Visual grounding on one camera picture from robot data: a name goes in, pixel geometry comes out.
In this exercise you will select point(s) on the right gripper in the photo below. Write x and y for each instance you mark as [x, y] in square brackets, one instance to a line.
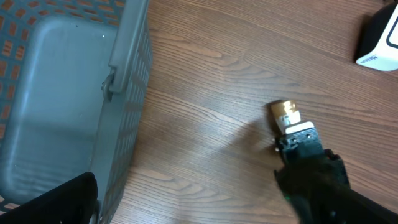
[299, 145]

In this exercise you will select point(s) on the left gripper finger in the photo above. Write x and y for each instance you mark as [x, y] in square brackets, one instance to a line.
[72, 202]

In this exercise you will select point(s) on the white tube gold cap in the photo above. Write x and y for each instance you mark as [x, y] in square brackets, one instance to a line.
[288, 117]

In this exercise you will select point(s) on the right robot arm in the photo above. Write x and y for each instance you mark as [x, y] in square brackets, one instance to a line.
[315, 182]

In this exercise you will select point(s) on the white barcode scanner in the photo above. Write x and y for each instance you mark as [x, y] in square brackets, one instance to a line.
[378, 45]

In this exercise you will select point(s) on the grey plastic basket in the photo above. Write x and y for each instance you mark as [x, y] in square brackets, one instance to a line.
[74, 75]

